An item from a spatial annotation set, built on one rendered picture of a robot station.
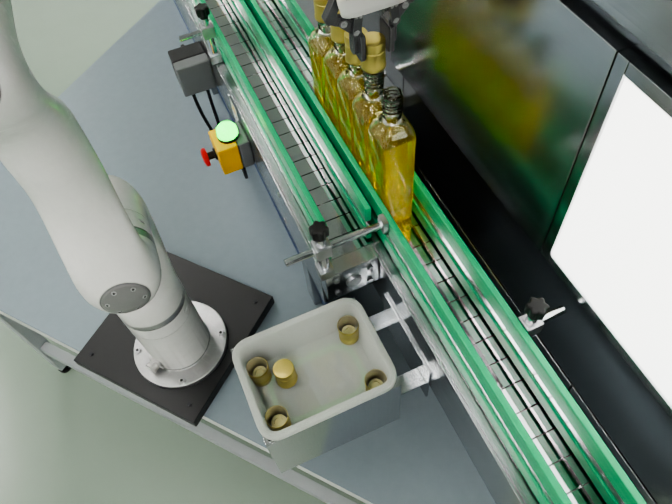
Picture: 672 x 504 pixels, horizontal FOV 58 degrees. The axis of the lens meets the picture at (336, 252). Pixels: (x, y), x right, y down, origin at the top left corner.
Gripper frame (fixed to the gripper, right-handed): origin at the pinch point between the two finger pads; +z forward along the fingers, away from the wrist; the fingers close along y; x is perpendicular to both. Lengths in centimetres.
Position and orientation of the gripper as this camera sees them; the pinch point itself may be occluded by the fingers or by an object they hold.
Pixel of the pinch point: (372, 38)
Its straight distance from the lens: 85.4
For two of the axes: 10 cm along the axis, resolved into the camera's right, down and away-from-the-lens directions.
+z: 0.7, 5.6, 8.3
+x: 3.8, 7.5, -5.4
